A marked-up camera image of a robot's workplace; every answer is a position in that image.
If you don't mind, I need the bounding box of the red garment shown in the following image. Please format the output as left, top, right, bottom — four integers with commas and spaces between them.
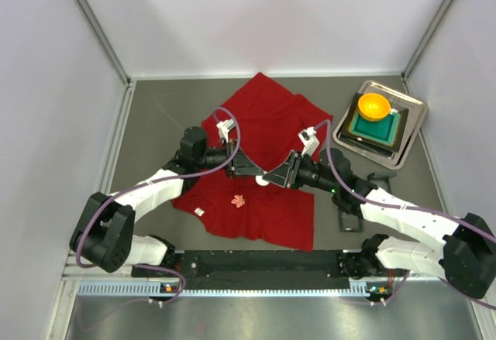
172, 73, 332, 252

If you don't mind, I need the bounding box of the round iridescent brooch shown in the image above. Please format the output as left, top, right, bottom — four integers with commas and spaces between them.
255, 175, 269, 187

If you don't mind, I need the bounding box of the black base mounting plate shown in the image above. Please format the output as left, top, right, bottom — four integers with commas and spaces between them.
130, 249, 412, 280

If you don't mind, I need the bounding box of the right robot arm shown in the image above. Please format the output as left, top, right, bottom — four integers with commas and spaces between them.
263, 149, 495, 299

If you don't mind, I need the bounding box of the small black open box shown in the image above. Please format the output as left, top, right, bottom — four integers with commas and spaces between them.
337, 170, 397, 232

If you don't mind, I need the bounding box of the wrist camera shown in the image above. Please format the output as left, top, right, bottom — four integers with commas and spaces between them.
216, 119, 236, 142
298, 126, 320, 156

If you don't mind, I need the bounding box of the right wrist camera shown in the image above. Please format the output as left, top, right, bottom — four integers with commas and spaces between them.
298, 126, 320, 156

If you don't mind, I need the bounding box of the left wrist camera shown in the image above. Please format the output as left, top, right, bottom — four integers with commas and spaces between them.
216, 119, 236, 142

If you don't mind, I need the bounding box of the aluminium frame rail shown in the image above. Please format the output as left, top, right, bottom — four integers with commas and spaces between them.
61, 249, 487, 282

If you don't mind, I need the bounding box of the pink leaf brooch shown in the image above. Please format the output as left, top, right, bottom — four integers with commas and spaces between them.
231, 194, 246, 208

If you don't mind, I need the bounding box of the orange bowl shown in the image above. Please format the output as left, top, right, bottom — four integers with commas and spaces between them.
357, 93, 391, 122

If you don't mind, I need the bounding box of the black and teal square plate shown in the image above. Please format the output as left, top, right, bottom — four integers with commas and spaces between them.
341, 93, 409, 153

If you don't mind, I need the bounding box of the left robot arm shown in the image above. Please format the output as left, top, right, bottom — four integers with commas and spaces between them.
70, 127, 268, 273

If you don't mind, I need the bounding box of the grey slotted cable duct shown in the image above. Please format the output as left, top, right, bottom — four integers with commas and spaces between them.
77, 281, 370, 297

